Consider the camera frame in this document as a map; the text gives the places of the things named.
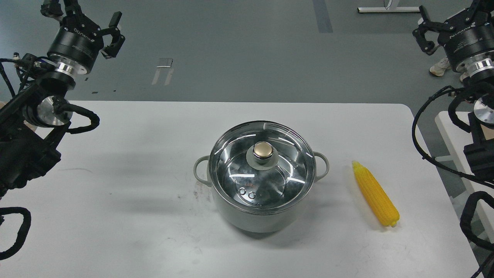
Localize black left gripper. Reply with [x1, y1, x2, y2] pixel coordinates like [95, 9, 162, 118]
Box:
[41, 0, 125, 74]

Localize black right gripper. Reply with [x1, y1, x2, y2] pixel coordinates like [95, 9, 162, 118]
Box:
[412, 0, 494, 73]

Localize yellow corn cob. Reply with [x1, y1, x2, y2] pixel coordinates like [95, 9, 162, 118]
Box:
[352, 161, 400, 227]

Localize glass pot lid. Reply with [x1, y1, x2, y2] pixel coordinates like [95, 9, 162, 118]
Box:
[208, 121, 316, 212]

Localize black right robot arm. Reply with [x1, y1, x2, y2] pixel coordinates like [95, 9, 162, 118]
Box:
[412, 0, 494, 188]

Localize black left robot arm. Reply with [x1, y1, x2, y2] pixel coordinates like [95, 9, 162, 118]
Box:
[0, 0, 125, 197]

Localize grey steel cooking pot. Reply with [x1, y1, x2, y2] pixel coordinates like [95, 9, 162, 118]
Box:
[193, 141, 330, 233]

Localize white sneaker left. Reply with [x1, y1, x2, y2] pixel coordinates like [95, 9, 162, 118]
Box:
[429, 58, 451, 77]

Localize white sneaker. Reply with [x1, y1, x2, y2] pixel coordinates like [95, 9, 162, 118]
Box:
[429, 58, 451, 77]
[459, 71, 469, 83]

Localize white sneaker right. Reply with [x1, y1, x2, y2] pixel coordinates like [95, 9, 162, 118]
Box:
[459, 71, 469, 83]

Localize white stand base bar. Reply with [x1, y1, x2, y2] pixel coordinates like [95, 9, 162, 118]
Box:
[357, 7, 420, 14]

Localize white side table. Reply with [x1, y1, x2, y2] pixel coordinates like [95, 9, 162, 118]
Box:
[435, 111, 494, 242]

